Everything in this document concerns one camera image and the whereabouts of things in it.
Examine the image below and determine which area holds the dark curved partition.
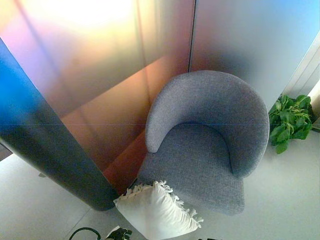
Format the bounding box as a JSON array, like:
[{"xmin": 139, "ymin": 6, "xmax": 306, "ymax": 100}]
[{"xmin": 0, "ymin": 37, "xmax": 119, "ymax": 212}]

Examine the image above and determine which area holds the grey fabric armchair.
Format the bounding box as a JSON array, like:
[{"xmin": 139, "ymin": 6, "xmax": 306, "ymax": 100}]
[{"xmin": 136, "ymin": 70, "xmax": 271, "ymax": 209}]

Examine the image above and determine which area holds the white slatted panel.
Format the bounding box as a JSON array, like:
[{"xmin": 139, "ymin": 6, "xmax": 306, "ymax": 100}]
[{"xmin": 281, "ymin": 43, "xmax": 320, "ymax": 101}]

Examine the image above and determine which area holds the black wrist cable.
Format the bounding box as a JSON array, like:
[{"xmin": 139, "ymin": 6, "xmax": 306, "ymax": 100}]
[{"xmin": 68, "ymin": 226, "xmax": 101, "ymax": 240}]

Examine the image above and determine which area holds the white fringed pillow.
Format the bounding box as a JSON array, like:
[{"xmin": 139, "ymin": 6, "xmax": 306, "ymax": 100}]
[{"xmin": 113, "ymin": 180, "xmax": 204, "ymax": 240}]

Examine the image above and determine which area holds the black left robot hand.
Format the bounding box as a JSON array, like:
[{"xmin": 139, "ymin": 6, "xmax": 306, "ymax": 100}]
[{"xmin": 105, "ymin": 225, "xmax": 133, "ymax": 240}]

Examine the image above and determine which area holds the green leafy plant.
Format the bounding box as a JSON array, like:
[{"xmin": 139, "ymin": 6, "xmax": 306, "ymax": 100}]
[{"xmin": 268, "ymin": 94, "xmax": 314, "ymax": 155}]

